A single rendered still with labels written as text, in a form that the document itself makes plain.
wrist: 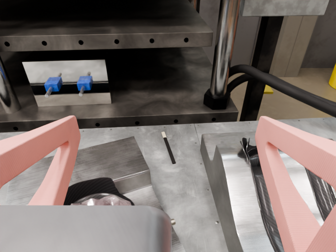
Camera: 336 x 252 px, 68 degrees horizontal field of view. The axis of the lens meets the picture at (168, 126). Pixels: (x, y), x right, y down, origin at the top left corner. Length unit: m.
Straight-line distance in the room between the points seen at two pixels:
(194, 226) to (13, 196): 0.35
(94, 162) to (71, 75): 0.46
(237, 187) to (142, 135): 0.38
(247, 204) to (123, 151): 0.27
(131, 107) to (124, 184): 0.47
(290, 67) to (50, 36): 2.76
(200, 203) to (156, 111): 0.42
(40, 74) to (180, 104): 0.50
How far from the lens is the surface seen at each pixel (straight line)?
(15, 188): 0.55
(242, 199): 0.49
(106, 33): 0.87
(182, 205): 0.59
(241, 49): 3.27
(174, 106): 0.93
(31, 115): 1.00
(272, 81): 0.87
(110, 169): 0.52
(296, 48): 3.19
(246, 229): 0.48
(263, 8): 0.99
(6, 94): 1.01
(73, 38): 0.90
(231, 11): 0.82
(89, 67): 0.91
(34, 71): 0.97
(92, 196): 0.54
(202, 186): 0.63
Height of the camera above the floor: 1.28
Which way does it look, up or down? 37 degrees down
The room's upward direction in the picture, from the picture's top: straight up
